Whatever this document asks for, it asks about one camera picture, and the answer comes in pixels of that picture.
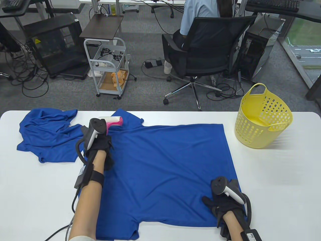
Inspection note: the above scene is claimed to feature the person's left hand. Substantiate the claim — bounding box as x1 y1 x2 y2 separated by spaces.
84 135 115 171

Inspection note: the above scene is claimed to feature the person's right hand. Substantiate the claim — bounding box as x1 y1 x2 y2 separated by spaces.
202 194 247 227

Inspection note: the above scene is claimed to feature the pink lint roller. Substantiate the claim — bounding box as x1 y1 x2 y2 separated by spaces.
99 116 124 134

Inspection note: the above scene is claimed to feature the blue t-shirt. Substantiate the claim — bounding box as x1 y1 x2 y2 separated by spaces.
95 108 242 240
17 108 86 163

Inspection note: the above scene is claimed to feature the person's left forearm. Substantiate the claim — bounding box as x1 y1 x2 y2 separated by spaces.
68 150 106 241

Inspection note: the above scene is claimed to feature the person's right forearm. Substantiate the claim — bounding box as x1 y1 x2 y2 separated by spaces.
223 211 244 241

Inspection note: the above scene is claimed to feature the dark grey left hand controller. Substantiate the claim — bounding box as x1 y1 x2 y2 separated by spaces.
81 118 108 150

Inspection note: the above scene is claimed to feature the dark grey hand controller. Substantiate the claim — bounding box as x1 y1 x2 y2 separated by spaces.
211 177 247 205
81 118 108 150

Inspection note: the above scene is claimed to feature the dark grey right hand controller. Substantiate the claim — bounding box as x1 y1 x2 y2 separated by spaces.
211 177 247 205

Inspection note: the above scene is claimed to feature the orange cloth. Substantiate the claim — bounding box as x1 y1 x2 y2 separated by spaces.
111 70 127 88

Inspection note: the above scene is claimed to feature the white rolling cart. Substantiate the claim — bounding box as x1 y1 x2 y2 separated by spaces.
84 38 131 99

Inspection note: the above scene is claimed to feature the yellow perforated plastic basket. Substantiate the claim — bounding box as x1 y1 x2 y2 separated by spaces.
234 83 293 149

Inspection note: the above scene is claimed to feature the black foot pedal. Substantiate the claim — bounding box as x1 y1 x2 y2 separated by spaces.
145 58 166 68

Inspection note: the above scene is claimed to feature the brown side table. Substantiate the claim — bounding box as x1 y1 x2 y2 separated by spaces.
80 14 124 42

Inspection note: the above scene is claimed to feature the black open computer case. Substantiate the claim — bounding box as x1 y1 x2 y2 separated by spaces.
23 13 91 79

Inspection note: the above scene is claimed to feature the white desk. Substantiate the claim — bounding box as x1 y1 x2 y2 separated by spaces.
80 0 187 14

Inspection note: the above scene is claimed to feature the small white storage cart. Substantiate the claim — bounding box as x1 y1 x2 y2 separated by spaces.
122 3 139 13

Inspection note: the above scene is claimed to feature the black desk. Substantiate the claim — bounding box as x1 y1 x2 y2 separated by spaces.
245 0 321 24
0 0 84 19

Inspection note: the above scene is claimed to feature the black mesh office chair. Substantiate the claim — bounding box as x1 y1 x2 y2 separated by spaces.
162 15 258 111

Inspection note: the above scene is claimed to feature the black computer tower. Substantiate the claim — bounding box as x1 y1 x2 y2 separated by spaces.
237 15 286 82

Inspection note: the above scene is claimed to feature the black keyboard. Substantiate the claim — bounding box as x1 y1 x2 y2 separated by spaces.
2 0 30 12
247 0 300 12

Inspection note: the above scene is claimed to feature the black right glove cable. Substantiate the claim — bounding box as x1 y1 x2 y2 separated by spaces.
241 193 252 227

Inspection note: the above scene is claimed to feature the black left wrist camera strap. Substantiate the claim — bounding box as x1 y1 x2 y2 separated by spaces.
74 164 105 189

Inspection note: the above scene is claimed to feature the black wrist camera strap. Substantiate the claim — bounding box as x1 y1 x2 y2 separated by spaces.
74 164 105 189
239 228 263 241

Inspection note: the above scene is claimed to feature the black right wrist camera strap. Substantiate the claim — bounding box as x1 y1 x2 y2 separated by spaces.
239 228 263 241

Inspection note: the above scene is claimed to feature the tangle of black cables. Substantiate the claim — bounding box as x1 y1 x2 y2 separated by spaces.
0 40 49 98
207 74 245 99

